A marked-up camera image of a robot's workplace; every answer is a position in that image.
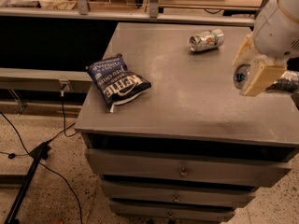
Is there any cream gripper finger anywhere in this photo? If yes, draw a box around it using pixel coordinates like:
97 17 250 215
240 60 287 97
232 33 258 67

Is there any silver blue redbull can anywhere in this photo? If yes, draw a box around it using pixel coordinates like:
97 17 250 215
233 64 299 97

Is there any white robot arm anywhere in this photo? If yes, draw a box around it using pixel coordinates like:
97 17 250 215
232 0 299 96

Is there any silver soda can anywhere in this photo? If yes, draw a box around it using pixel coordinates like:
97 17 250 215
189 29 224 52

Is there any grey drawer cabinet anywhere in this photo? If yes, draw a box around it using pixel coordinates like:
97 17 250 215
76 23 299 224

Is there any top drawer knob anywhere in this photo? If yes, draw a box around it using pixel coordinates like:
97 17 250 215
179 168 189 177

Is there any drawer knob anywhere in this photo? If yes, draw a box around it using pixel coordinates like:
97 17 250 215
179 168 189 177
173 195 180 203

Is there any blue Kettle chips bag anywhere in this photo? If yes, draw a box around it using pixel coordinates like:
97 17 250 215
87 54 151 113

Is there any middle drawer knob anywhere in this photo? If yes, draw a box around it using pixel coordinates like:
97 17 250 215
173 195 180 203

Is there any black stand leg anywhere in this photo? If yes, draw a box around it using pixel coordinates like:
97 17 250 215
0 142 50 224

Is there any grey low bench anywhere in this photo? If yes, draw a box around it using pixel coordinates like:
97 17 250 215
0 68 92 93

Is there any grey metal shelf rail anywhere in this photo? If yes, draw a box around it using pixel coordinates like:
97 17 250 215
0 0 265 27

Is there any black floor cable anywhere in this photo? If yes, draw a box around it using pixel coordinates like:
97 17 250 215
0 83 84 224

